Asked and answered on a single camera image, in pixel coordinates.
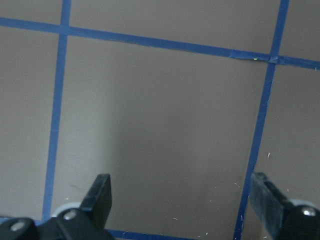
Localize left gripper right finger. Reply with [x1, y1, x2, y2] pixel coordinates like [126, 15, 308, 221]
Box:
[249, 172, 320, 240]

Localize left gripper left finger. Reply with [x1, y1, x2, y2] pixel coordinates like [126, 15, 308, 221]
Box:
[0, 174, 114, 240]

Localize brown paper table mat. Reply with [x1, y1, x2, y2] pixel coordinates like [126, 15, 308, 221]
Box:
[0, 0, 320, 240]

